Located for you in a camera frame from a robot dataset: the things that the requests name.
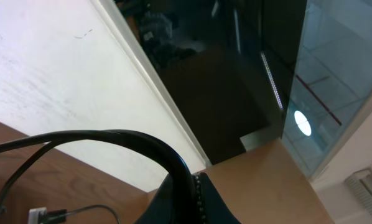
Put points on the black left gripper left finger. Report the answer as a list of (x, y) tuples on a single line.
[(161, 208)]

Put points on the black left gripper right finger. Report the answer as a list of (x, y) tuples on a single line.
[(211, 207)]

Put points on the white wall vent unit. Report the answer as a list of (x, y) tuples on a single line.
[(360, 185)]

